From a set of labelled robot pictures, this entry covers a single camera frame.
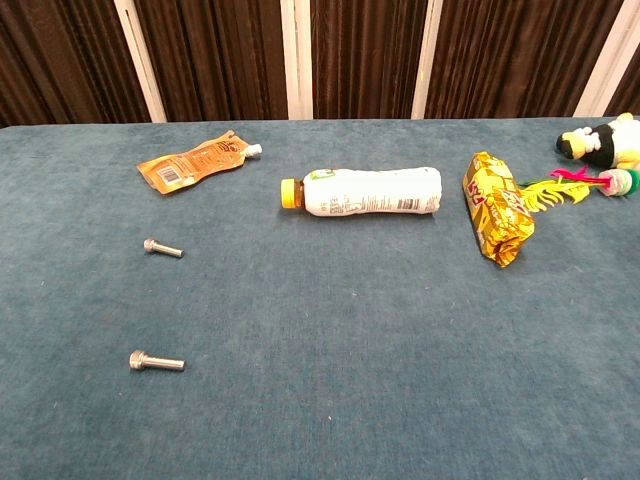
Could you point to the silver bolt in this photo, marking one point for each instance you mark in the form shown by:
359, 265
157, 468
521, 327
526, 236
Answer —
162, 248
156, 362

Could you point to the white bottle yellow cap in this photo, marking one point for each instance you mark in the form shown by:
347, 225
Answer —
370, 192

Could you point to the blue felt table cover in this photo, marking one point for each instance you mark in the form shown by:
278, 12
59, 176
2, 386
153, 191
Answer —
320, 325

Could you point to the orange spout pouch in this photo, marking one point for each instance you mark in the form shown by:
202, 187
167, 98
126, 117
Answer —
200, 162

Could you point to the yellow snack bag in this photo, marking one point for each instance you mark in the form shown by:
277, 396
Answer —
497, 210

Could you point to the dark brown curtain panel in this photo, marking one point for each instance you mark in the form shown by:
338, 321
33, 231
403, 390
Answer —
215, 55
365, 55
515, 55
55, 55
627, 95

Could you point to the colourful feather toy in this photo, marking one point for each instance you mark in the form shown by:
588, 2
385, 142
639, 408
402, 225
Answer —
550, 190

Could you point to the black white yellow plush toy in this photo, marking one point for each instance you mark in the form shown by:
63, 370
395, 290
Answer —
605, 142

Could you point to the white partition post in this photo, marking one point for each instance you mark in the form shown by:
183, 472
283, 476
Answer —
607, 60
427, 60
296, 60
140, 60

